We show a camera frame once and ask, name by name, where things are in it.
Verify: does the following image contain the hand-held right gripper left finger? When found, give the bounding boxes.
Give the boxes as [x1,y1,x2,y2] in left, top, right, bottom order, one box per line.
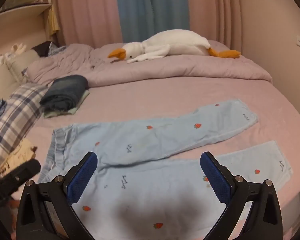
[16,151,98,240]

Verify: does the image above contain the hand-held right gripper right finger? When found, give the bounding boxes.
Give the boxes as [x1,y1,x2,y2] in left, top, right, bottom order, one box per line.
[200,151,283,240]

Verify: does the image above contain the light blue strawberry pants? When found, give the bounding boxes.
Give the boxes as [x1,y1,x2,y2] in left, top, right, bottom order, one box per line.
[37,99,293,240]

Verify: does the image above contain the beige printed cloth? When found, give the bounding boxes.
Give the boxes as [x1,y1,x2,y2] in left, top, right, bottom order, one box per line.
[0,139,38,177]

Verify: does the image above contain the plaid pillow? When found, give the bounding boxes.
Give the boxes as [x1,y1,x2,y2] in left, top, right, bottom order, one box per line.
[0,83,49,173]

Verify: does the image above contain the folded light green cloth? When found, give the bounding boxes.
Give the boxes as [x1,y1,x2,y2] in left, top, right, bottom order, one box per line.
[44,89,90,119]

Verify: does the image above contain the folded dark blue jeans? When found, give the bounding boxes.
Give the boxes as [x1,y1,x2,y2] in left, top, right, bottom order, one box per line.
[39,74,89,112]

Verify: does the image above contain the pink bed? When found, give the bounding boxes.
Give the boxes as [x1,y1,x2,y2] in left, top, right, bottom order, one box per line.
[7,75,300,240]

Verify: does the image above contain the beige padded headboard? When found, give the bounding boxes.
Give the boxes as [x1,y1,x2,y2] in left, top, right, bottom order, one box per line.
[0,49,40,110]

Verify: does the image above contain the purple quilt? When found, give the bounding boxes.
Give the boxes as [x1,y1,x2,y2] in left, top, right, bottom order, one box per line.
[22,39,273,88]

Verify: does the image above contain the blue checked cloth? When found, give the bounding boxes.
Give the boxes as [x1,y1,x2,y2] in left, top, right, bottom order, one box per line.
[48,42,67,57]

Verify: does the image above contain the dark brown cloth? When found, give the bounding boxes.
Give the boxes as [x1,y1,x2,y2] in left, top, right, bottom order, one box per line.
[31,41,53,57]

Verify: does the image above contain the white goose plush toy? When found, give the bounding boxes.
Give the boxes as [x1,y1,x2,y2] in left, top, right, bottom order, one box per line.
[108,29,241,64]

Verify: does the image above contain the yellow hanging cloth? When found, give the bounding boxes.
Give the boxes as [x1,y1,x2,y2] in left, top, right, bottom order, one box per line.
[45,5,61,40]

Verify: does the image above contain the pink curtain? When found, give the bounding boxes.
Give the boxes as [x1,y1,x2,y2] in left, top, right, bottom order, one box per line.
[186,0,243,51]
[51,0,123,47]

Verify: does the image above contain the blue curtain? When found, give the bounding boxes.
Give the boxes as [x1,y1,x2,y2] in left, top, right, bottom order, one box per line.
[114,0,191,43]

